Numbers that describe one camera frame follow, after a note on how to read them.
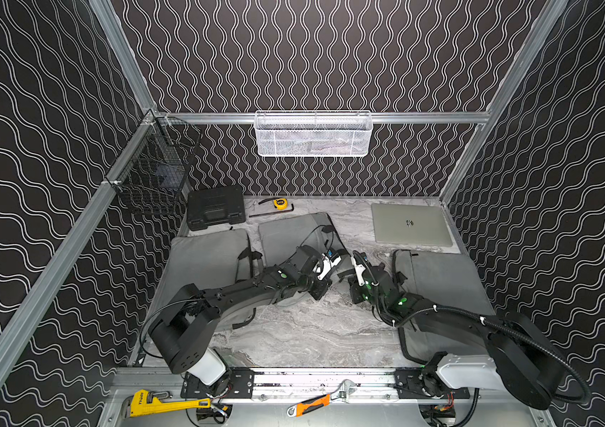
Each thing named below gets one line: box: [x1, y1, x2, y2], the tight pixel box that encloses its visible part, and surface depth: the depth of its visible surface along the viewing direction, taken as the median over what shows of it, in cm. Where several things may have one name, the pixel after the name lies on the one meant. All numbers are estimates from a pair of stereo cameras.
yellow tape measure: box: [273, 197, 290, 210], surface depth 119 cm
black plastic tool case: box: [186, 186, 246, 232], surface depth 112 cm
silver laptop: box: [371, 203, 453, 248], surface depth 116 cm
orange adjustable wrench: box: [286, 378, 357, 418], surface depth 73 cm
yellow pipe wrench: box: [124, 388, 212, 418], surface depth 72 cm
